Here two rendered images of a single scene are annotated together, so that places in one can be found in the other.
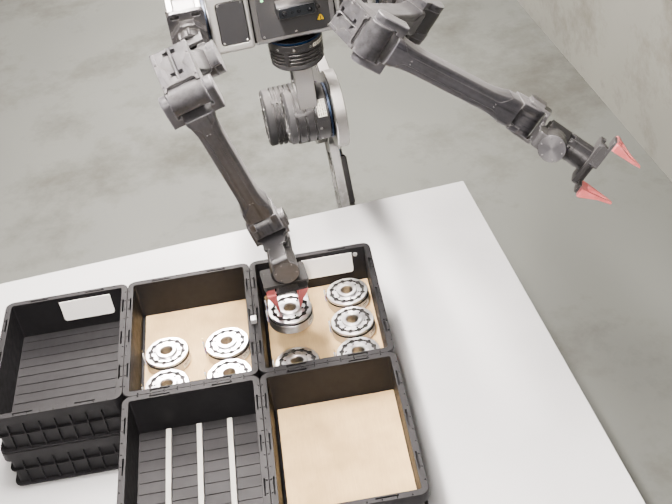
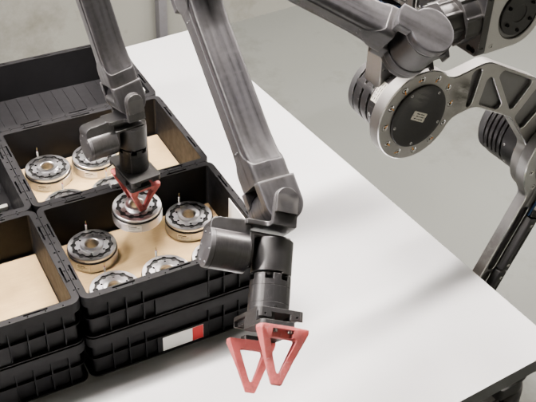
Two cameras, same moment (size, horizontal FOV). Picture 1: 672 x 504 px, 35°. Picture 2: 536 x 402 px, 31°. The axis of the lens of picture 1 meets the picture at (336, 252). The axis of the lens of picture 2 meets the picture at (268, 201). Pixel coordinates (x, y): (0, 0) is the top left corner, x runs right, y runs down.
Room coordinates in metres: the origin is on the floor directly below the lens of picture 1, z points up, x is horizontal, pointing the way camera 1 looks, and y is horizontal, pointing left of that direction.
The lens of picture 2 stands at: (1.43, -1.36, 2.18)
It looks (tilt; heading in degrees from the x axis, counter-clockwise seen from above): 38 degrees down; 63
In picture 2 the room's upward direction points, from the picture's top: 2 degrees clockwise
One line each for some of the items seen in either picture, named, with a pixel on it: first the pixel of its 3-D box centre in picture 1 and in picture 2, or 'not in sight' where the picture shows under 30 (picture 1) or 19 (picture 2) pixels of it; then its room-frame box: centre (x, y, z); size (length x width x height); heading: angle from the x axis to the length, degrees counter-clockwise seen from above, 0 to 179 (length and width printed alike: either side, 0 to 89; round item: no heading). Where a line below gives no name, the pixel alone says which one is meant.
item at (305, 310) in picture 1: (289, 309); (136, 205); (1.90, 0.12, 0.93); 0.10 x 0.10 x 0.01
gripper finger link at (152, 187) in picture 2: (291, 291); (138, 189); (1.90, 0.11, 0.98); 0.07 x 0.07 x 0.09; 8
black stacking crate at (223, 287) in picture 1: (194, 345); (103, 168); (1.90, 0.36, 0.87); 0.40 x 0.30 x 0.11; 2
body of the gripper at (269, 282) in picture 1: (282, 268); (133, 158); (1.90, 0.12, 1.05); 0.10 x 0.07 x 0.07; 98
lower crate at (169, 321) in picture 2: not in sight; (155, 285); (1.90, 0.06, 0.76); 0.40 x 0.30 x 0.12; 2
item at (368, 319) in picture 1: (352, 321); (167, 272); (1.91, -0.01, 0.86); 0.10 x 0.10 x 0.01
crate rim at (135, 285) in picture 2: (318, 307); (152, 228); (1.90, 0.06, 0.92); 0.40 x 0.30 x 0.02; 2
